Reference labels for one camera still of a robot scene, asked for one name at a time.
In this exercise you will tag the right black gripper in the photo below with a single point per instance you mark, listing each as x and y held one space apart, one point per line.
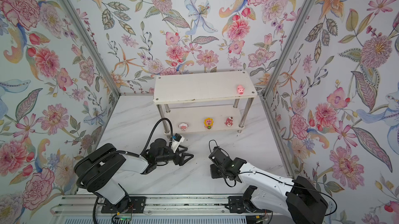
212 169

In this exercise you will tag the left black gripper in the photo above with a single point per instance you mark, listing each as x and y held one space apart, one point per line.
180 160

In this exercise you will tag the white pink doll toy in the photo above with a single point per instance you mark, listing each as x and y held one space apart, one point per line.
183 126

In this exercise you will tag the yellow red flower toy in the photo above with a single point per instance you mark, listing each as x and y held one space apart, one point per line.
208 123

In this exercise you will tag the small red bear toy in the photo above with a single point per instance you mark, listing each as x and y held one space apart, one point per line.
229 122

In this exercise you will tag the pink pig toy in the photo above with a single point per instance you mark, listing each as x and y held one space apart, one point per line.
240 90

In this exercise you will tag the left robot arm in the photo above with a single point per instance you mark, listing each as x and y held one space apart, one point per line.
96 171

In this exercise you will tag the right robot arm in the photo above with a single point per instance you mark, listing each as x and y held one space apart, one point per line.
295 198

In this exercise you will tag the white two-tier shelf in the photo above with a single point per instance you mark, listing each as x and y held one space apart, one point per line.
191 98

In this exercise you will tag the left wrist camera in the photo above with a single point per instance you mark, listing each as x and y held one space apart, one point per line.
176 140

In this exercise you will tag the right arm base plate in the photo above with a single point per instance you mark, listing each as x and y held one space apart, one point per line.
240 205

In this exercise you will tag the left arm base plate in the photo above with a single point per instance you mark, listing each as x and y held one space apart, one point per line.
130 205

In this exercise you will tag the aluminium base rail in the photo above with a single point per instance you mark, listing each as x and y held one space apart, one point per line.
149 205

